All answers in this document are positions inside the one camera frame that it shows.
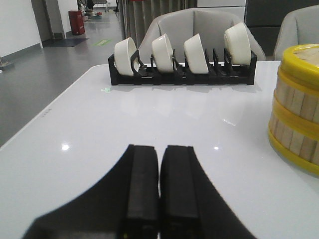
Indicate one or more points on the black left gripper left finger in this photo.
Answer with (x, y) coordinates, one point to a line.
(124, 204)

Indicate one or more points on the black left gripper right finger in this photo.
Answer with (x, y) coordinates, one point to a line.
(191, 207)

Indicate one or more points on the woven bamboo steamer lid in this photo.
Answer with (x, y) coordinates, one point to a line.
(302, 62)

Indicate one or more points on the bamboo steamer basket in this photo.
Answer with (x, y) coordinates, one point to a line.
(300, 99)
(294, 146)

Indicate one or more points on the black dish rack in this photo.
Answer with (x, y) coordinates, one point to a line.
(217, 74)

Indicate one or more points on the white bowl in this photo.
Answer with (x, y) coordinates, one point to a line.
(162, 52)
(123, 51)
(195, 55)
(237, 43)

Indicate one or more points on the left grey chair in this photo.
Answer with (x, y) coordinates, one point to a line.
(181, 25)

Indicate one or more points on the grey chair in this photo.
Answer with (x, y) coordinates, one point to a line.
(181, 25)
(299, 27)

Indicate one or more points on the red bin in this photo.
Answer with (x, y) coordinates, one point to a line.
(76, 22)

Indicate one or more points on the right grey chair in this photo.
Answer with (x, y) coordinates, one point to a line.
(299, 27)

